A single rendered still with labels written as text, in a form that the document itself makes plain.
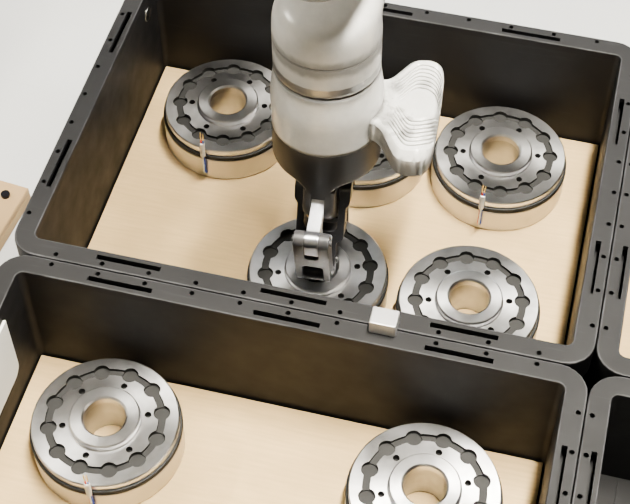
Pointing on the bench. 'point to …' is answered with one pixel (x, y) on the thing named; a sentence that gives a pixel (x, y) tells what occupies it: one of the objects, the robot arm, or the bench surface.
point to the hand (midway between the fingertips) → (327, 244)
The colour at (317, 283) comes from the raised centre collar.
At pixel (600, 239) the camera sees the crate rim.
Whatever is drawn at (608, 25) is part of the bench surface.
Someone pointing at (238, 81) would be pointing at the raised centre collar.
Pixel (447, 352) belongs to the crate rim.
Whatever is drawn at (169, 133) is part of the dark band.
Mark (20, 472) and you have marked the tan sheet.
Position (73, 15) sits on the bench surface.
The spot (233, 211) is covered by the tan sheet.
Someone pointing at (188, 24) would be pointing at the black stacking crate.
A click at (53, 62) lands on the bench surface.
